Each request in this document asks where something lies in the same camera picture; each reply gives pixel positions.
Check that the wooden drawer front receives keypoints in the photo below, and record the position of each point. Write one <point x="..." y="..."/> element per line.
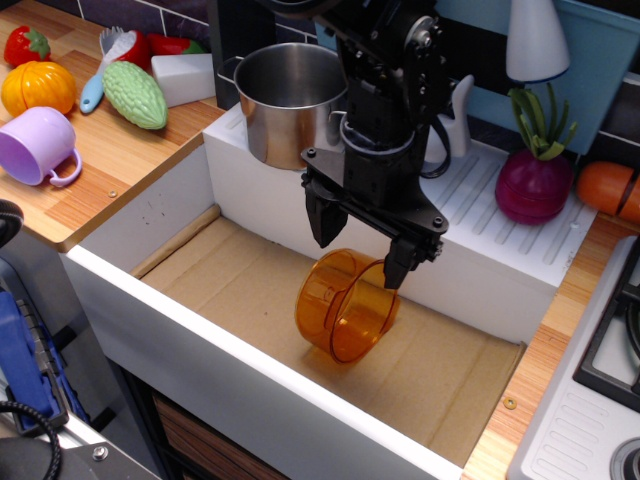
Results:
<point x="208" y="451"/>

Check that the white toy stove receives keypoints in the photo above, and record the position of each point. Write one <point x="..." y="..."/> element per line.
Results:
<point x="587" y="423"/>

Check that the lilac plastic cup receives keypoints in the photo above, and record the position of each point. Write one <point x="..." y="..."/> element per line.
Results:
<point x="40" y="143"/>

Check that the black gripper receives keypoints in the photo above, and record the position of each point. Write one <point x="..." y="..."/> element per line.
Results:
<point x="381" y="188"/>

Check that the orange toy pumpkin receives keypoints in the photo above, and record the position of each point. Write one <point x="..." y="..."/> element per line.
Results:
<point x="38" y="84"/>

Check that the stainless steel pot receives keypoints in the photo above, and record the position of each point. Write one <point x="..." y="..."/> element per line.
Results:
<point x="291" y="95"/>

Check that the white block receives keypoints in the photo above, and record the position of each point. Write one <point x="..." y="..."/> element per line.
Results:
<point x="184" y="78"/>

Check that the cardboard sink liner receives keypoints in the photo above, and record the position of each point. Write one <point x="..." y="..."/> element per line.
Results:
<point x="431" y="378"/>

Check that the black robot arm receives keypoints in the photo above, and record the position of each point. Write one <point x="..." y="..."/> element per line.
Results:
<point x="397" y="86"/>

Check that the blue white toy spork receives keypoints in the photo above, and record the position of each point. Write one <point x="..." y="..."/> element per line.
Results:
<point x="114" y="42"/>

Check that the purple toy radish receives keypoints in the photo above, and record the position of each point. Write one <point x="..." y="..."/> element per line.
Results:
<point x="533" y="185"/>

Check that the green toy bitter gourd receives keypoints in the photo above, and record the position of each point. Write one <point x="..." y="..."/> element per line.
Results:
<point x="135" y="95"/>

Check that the orange toy carrot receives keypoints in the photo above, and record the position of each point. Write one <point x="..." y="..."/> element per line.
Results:
<point x="610" y="188"/>

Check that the orange transparent plastic pot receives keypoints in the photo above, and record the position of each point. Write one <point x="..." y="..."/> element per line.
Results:
<point x="343" y="306"/>

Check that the light blue plastic bin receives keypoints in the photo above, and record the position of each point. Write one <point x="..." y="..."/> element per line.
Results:
<point x="602" y="46"/>

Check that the white toy faucet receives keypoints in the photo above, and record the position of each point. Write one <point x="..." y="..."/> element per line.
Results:
<point x="454" y="135"/>

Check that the blue device left edge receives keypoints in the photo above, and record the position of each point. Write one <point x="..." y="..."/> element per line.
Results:
<point x="30" y="360"/>

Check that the red toy pepper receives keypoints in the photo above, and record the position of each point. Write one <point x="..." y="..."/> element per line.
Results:
<point x="167" y="45"/>

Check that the white toy sink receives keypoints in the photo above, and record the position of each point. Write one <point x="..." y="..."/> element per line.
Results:
<point x="494" y="275"/>

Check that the red toy strawberry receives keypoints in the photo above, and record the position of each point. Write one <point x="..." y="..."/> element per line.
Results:
<point x="25" y="44"/>

